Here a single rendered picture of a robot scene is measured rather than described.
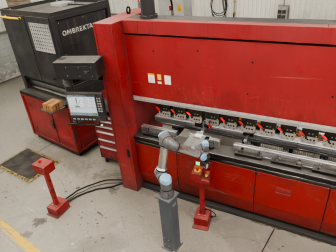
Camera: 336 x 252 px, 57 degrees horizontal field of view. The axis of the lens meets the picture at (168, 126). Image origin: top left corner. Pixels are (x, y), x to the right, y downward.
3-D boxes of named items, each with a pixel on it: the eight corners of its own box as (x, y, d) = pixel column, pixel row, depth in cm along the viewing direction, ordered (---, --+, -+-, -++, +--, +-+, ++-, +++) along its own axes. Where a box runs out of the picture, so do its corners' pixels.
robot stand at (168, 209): (174, 254, 344) (169, 203, 305) (161, 247, 353) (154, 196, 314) (183, 243, 356) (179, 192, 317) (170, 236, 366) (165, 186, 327)
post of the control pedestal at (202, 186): (200, 214, 376) (199, 179, 349) (201, 211, 380) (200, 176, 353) (204, 215, 374) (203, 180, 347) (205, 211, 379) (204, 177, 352)
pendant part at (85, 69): (69, 129, 380) (50, 62, 337) (77, 119, 401) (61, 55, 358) (107, 131, 369) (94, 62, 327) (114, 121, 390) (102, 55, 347)
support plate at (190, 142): (182, 145, 351) (182, 144, 351) (191, 134, 371) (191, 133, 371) (197, 148, 344) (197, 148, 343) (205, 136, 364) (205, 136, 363)
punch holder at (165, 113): (159, 116, 377) (158, 104, 369) (162, 113, 384) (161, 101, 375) (170, 118, 371) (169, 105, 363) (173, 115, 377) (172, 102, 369)
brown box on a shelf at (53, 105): (39, 110, 462) (36, 102, 455) (53, 103, 479) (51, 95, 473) (51, 114, 445) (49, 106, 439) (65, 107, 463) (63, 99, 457)
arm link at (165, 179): (162, 192, 304) (161, 182, 297) (158, 184, 315) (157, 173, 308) (174, 189, 307) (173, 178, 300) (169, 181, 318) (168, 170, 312)
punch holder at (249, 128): (240, 131, 335) (241, 117, 326) (242, 127, 341) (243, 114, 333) (254, 133, 328) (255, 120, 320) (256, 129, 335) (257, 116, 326)
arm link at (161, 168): (157, 184, 313) (163, 137, 289) (153, 175, 325) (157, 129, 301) (168, 182, 317) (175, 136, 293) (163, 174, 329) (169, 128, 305)
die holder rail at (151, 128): (141, 131, 406) (141, 125, 402) (144, 129, 411) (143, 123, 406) (176, 139, 385) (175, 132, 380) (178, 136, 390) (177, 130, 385)
